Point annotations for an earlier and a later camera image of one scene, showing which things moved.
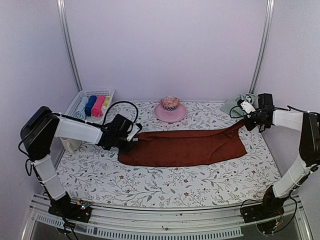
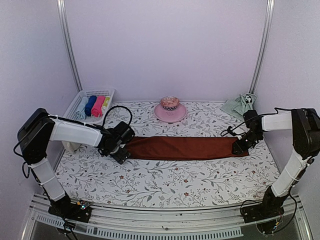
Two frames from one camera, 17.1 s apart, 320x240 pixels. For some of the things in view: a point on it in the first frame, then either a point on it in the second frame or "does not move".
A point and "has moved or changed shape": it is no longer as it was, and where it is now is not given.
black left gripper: x=126 y=149 → x=120 y=158
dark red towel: x=181 y=147 has moved or changed shape
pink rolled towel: x=97 y=110 does not move
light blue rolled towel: x=80 y=113 does not move
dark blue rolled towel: x=91 y=100 does not move
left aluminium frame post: x=62 y=14 does not move
